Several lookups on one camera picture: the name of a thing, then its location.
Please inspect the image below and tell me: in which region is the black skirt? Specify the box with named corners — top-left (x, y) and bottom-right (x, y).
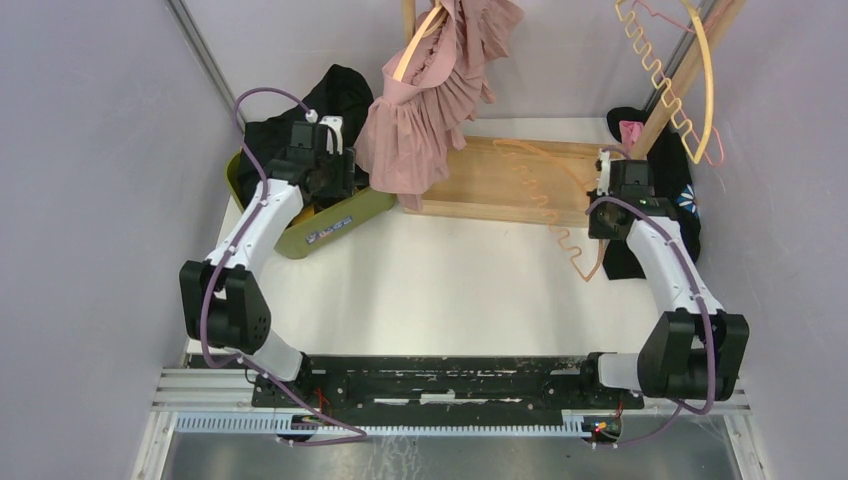
top-left (235, 64), bottom-right (374, 209)

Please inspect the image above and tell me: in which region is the pink pleated skirt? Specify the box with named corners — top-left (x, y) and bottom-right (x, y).
top-left (355, 0), bottom-right (524, 211)

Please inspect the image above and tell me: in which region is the pink wire hanger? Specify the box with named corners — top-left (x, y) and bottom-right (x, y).
top-left (615, 1), bottom-right (735, 166)

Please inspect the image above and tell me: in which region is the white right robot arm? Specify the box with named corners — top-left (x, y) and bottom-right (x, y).
top-left (577, 151), bottom-right (750, 408)

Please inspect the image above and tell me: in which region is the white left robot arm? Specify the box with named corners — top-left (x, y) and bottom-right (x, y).
top-left (179, 116), bottom-right (355, 407)

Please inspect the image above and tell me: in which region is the olive green plastic basket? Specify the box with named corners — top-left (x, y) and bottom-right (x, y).
top-left (225, 152), bottom-right (399, 260)

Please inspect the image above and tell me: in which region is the black cloth on table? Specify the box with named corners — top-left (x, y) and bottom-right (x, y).
top-left (603, 126), bottom-right (702, 281)

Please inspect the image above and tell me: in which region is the small pink cloth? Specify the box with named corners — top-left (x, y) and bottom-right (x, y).
top-left (618, 120), bottom-right (644, 149)

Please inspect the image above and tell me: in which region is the aluminium corner profile left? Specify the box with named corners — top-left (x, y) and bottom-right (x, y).
top-left (165, 0), bottom-right (245, 132)

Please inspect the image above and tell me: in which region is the aluminium corner profile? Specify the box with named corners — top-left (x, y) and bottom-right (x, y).
top-left (644, 0), bottom-right (720, 111)
top-left (165, 0), bottom-right (245, 132)

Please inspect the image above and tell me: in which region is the aluminium corner profile right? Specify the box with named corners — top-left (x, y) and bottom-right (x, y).
top-left (644, 0), bottom-right (720, 111)

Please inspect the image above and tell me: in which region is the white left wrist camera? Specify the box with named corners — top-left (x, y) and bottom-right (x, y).
top-left (305, 109), bottom-right (344, 155)

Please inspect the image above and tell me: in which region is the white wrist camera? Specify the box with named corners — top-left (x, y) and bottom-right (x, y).
top-left (596, 148), bottom-right (612, 196)
top-left (305, 109), bottom-right (344, 155)

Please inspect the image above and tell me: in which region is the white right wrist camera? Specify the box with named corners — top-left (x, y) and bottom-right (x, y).
top-left (596, 148), bottom-right (612, 196)

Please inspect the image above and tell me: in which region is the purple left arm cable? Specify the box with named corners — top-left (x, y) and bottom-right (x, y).
top-left (198, 87), bottom-right (367, 448)

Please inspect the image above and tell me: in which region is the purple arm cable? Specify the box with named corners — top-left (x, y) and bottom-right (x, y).
top-left (198, 87), bottom-right (367, 448)
top-left (584, 145), bottom-right (718, 449)

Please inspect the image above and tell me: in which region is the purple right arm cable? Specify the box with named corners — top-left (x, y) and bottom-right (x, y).
top-left (584, 145), bottom-right (718, 449)

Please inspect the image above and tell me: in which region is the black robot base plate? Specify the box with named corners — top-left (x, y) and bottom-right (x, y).
top-left (288, 355), bottom-right (646, 430)

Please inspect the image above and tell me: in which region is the grey slotted cable duct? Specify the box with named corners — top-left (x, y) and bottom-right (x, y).
top-left (173, 413), bottom-right (587, 439)

